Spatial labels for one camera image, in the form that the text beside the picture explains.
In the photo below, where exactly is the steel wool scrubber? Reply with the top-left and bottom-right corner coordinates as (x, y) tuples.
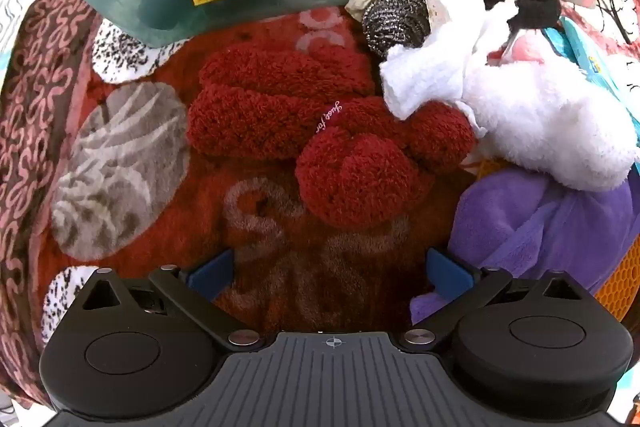
(361, 0), (432, 58)

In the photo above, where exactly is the white fuzzy cloth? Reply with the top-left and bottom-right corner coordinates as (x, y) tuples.
(379, 0), (640, 192)

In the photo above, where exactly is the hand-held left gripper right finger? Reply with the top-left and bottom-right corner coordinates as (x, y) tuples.
(400, 247), (583, 350)

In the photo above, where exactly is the red printed blanket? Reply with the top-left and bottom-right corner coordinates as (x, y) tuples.
(0, 0), (640, 408)

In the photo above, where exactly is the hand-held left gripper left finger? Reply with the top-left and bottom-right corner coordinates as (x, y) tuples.
(80, 248), (262, 350)

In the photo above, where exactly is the blue packet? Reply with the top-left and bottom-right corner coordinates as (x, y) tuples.
(542, 14), (640, 132)

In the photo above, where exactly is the purple fuzzy cloth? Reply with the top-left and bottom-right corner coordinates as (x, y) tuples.
(409, 167), (640, 325)

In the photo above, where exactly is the red fuzzy sock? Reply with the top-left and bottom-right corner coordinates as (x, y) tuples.
(197, 44), (477, 172)
(186, 83), (437, 230)

